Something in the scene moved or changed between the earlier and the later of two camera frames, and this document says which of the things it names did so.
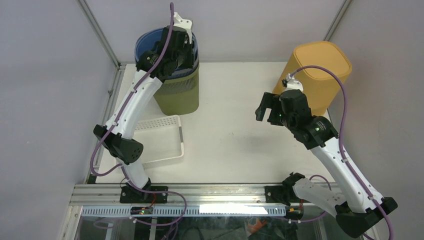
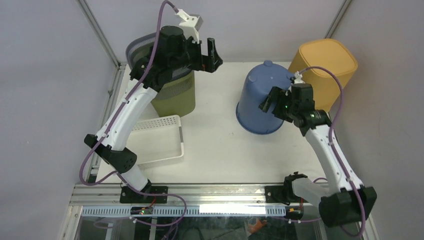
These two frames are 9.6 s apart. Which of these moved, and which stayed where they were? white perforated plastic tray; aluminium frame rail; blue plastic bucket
Moved: blue plastic bucket
Stayed: white perforated plastic tray; aluminium frame rail
